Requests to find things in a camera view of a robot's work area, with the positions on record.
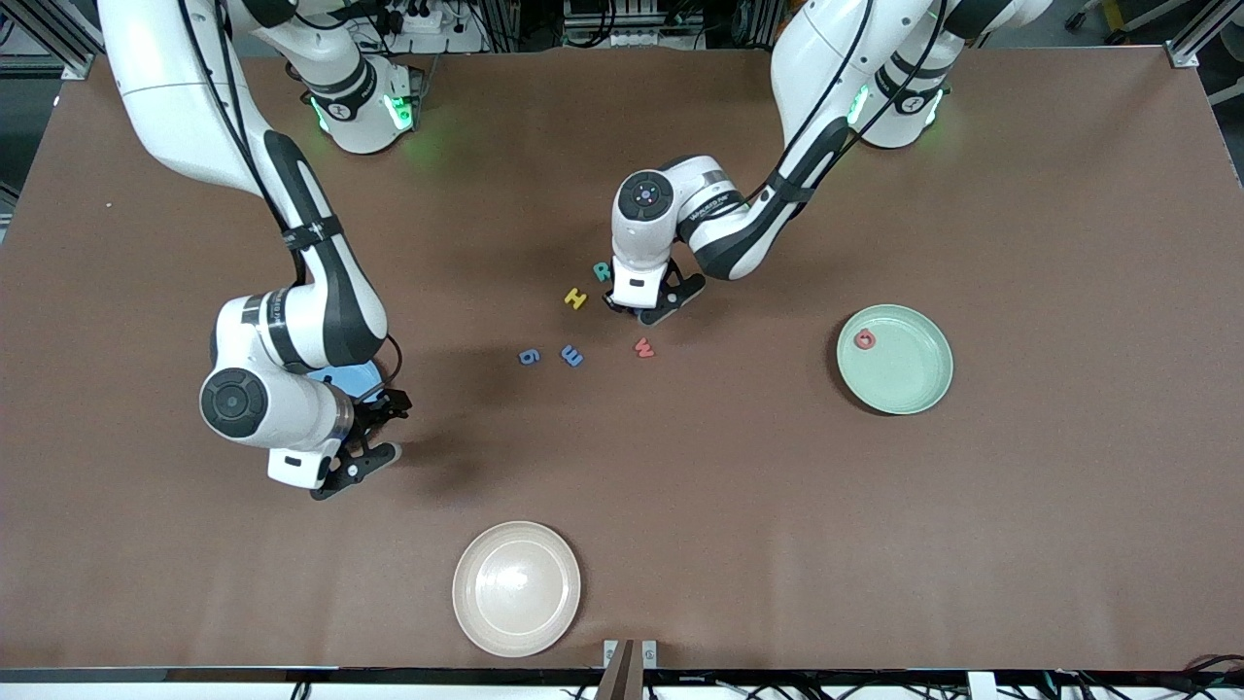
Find blue plate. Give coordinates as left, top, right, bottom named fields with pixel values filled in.
left=309, top=362, right=386, bottom=403

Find brown table cover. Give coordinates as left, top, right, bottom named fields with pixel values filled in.
left=0, top=47, right=1244, bottom=672

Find beige plate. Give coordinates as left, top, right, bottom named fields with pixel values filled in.
left=452, top=521, right=582, bottom=658

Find green plate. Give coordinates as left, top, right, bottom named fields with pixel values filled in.
left=836, top=304, right=954, bottom=416

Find white power strip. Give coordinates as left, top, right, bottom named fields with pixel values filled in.
left=384, top=0, right=487, bottom=54

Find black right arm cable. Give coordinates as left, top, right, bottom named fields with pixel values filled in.
left=175, top=0, right=406, bottom=392

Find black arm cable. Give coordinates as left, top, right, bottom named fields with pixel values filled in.
left=768, top=0, right=953, bottom=205
left=175, top=0, right=406, bottom=392

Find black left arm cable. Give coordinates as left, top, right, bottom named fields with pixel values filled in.
left=768, top=0, right=953, bottom=205

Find metal bracket at table edge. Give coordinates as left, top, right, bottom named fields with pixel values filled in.
left=595, top=638, right=660, bottom=700

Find aluminium frame post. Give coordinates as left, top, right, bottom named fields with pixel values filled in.
left=0, top=0, right=132, bottom=81
left=1166, top=0, right=1244, bottom=69

